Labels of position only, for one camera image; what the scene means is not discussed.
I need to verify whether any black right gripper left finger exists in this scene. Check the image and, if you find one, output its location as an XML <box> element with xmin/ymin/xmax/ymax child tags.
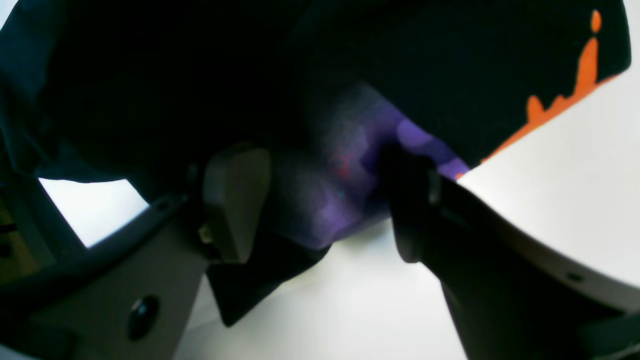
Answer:
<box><xmin>1</xmin><ymin>142</ymin><xmax>272</xmax><ymax>360</ymax></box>

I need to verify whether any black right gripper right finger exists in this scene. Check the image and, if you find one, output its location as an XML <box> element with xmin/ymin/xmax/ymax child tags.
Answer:
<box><xmin>382</xmin><ymin>145</ymin><xmax>640</xmax><ymax>360</ymax></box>

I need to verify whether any black T-shirt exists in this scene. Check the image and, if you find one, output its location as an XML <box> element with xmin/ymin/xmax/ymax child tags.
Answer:
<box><xmin>1</xmin><ymin>0</ymin><xmax>632</xmax><ymax>326</ymax></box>

